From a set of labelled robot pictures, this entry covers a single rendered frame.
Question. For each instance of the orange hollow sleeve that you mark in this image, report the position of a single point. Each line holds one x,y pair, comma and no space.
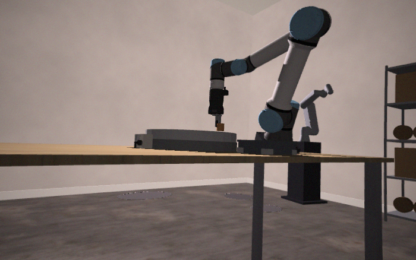
220,127

